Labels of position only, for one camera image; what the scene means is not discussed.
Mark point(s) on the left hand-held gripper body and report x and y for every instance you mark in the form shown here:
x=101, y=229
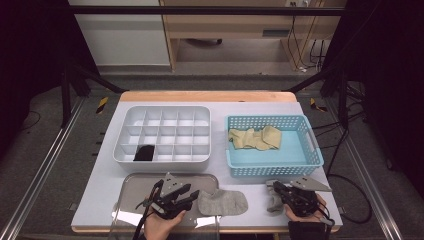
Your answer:
x=171, y=183

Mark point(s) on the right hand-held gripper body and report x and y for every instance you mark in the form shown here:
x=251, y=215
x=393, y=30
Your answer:
x=311, y=185

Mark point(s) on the grey sock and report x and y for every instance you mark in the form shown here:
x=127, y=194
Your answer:
x=275, y=206
x=223, y=202

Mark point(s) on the translucent grey box lid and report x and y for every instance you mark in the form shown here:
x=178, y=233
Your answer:
x=136, y=190

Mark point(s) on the black sock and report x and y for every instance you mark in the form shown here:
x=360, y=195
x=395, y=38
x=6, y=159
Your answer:
x=141, y=153
x=148, y=155

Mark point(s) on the blue plastic basket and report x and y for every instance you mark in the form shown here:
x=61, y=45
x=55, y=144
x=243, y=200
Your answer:
x=300, y=150

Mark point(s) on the white compartment storage box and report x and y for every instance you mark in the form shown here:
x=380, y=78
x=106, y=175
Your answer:
x=173, y=133

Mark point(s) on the person's right hand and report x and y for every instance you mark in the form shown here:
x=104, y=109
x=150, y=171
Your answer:
x=322, y=208

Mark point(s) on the person's left hand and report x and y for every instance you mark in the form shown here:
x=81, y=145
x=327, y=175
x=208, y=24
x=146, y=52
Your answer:
x=160, y=228

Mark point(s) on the yellow black tape strip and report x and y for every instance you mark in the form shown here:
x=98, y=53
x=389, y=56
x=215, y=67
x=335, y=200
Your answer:
x=102, y=105
x=316, y=106

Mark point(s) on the black metal stand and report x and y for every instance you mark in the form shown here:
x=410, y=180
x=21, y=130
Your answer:
x=343, y=100
x=66, y=100

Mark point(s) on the black curtain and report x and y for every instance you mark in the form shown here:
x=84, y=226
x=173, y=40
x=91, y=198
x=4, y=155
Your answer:
x=26, y=50
x=393, y=66

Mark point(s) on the white cabinet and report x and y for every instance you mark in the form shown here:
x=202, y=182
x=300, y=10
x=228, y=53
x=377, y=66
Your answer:
x=126, y=40

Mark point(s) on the wooden desk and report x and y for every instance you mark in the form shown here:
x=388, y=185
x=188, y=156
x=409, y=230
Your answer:
x=233, y=25

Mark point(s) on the aluminium floor rail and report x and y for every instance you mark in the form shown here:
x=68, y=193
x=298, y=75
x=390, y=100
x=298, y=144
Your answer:
x=383, y=206
x=55, y=146

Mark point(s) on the black horizontal frame bar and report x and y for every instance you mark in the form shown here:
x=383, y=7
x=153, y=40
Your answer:
x=200, y=10

